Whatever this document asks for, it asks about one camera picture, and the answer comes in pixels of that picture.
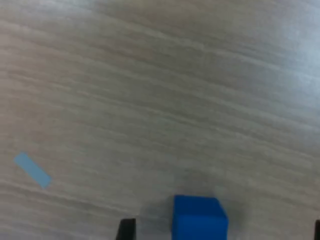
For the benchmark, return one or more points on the blue cube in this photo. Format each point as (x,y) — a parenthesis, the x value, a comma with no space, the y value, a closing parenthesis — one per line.
(200,220)

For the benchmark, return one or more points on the blue tape piece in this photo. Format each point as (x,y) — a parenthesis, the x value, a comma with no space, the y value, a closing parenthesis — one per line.
(32,170)

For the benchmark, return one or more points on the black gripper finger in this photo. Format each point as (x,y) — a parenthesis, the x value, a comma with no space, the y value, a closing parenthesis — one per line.
(317,231)
(127,230)

